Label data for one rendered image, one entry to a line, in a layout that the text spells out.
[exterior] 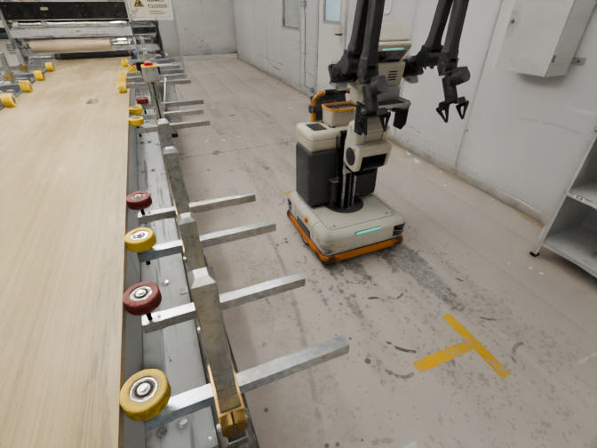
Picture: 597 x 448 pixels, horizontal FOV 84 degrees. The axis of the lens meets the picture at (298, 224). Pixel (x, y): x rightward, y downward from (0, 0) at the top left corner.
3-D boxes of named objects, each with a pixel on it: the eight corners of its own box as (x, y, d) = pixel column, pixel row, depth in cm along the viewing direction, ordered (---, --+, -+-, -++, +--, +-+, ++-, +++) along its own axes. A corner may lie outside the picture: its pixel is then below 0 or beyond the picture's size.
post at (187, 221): (222, 350, 96) (193, 209, 69) (225, 361, 93) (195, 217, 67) (210, 355, 95) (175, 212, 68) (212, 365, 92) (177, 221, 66)
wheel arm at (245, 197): (253, 199, 137) (252, 189, 134) (256, 203, 134) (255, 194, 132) (139, 221, 123) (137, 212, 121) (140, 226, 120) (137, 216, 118)
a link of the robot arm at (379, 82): (373, 69, 146) (356, 70, 143) (389, 60, 135) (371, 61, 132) (377, 98, 148) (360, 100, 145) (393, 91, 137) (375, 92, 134)
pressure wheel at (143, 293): (143, 343, 79) (129, 309, 73) (130, 323, 84) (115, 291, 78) (174, 324, 84) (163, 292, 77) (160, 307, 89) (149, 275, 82)
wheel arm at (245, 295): (300, 280, 99) (300, 269, 97) (306, 288, 97) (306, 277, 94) (145, 326, 86) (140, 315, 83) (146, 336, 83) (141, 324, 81)
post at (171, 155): (204, 281, 112) (175, 144, 85) (206, 288, 110) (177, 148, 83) (194, 284, 111) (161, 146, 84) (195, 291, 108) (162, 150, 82)
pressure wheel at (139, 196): (145, 230, 118) (136, 203, 111) (129, 225, 121) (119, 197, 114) (162, 220, 124) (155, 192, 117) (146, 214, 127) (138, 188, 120)
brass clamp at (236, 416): (235, 369, 74) (233, 356, 71) (252, 429, 64) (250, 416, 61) (208, 380, 72) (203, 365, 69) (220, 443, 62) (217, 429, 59)
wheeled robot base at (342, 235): (285, 217, 265) (284, 189, 252) (354, 202, 286) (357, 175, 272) (322, 269, 214) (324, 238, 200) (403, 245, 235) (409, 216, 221)
